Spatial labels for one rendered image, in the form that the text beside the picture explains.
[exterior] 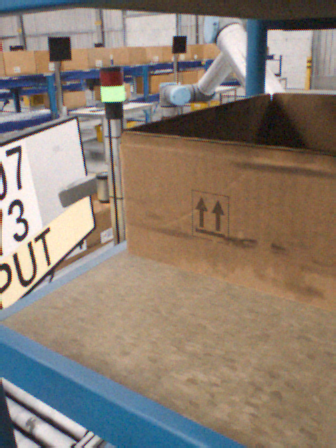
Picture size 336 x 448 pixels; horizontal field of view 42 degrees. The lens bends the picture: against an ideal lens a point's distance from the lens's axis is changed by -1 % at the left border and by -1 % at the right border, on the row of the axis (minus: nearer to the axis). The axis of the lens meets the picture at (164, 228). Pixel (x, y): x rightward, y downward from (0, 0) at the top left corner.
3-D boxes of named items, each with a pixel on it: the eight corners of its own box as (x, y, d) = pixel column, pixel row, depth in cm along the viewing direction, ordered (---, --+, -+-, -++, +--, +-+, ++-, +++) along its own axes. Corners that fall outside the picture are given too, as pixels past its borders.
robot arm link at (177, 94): (194, 84, 210) (184, 83, 221) (172, 87, 207) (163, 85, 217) (195, 104, 214) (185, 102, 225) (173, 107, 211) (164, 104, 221)
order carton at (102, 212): (53, 274, 172) (47, 235, 165) (7, 257, 188) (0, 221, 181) (118, 239, 202) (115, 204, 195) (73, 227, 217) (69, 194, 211)
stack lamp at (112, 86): (114, 101, 94) (112, 72, 91) (97, 101, 96) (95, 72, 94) (129, 99, 97) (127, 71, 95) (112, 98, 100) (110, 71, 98)
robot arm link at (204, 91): (271, 0, 162) (206, 85, 226) (242, 1, 158) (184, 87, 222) (279, 28, 161) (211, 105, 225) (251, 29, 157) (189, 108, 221)
